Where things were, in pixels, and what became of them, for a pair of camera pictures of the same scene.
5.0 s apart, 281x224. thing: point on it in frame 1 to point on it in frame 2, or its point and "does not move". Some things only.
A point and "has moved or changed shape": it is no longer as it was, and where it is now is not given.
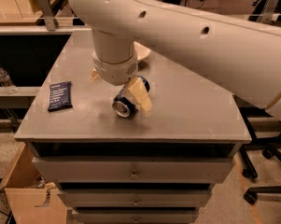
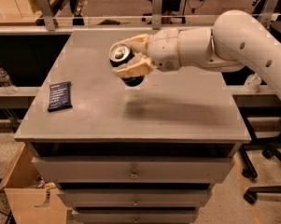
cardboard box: x=19 y=183 does not move
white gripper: x=116 y=71 to x=162 y=50
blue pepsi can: x=123 y=105 has moved or changed shape
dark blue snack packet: x=60 y=96 does not move
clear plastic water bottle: x=5 y=79 does not move
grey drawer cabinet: x=158 y=167 does not move
